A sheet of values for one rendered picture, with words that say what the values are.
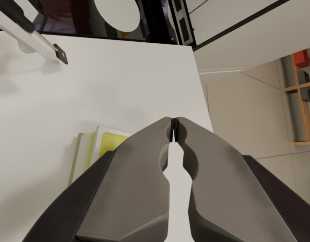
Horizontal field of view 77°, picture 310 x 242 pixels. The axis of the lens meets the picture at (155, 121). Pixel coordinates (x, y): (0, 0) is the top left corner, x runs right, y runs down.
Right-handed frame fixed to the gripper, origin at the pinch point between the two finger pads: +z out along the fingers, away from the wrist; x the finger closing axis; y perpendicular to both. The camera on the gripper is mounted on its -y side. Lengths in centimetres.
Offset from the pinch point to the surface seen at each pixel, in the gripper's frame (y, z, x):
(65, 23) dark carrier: -3.9, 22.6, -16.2
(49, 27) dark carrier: -3.6, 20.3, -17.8
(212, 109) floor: 90, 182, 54
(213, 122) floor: 100, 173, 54
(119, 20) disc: -4.0, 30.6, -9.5
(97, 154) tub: 4.9, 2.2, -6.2
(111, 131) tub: 3.8, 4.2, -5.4
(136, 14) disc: -5.0, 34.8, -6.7
